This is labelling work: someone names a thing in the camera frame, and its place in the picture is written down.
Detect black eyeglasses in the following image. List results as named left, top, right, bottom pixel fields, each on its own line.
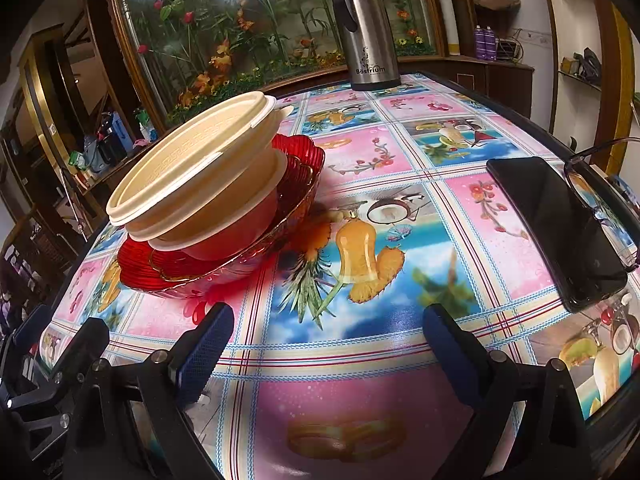
left=562, top=137, right=640, bottom=271

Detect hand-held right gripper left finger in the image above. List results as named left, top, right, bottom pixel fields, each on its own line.
left=65, top=302, right=235, bottom=480

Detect white yellow-banded tube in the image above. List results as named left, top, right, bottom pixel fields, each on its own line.
left=440, top=0, right=461, bottom=56

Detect wooden chair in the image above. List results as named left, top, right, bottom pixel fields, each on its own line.
left=0, top=205, right=66, bottom=286

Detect white foam bowl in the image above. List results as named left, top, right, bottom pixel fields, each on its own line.
left=149, top=151, right=289, bottom=262

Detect blue bottle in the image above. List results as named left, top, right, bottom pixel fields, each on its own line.
left=111, top=112, right=126, bottom=153

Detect wooden sideboard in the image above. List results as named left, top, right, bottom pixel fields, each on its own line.
left=60, top=125, right=166, bottom=241

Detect black smartphone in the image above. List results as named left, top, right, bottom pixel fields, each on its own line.
left=486, top=156, right=628, bottom=313

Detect beige plastic bowl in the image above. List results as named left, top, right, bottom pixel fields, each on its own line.
left=126, top=130, right=282, bottom=251
left=106, top=91, right=277, bottom=223
left=109, top=104, right=296, bottom=236

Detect steel thermos jug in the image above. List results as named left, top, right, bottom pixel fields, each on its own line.
left=331, top=0, right=402, bottom=92

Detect artificial flower display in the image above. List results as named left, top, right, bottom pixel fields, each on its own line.
left=107, top=0, right=446, bottom=126

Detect printed fruit tablecloth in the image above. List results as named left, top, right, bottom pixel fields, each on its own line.
left=40, top=72, right=640, bottom=480

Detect wooden corner cabinet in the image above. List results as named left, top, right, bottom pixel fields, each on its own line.
left=420, top=57, right=535, bottom=118

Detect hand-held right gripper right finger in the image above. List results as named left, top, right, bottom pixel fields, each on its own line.
left=424, top=304, right=596, bottom=480

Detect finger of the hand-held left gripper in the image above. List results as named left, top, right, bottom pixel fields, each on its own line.
left=50, top=317, right=111, bottom=376
left=12, top=305, right=53, bottom=348

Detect dark small ornament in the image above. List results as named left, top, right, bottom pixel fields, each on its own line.
left=560, top=47, right=603, bottom=81

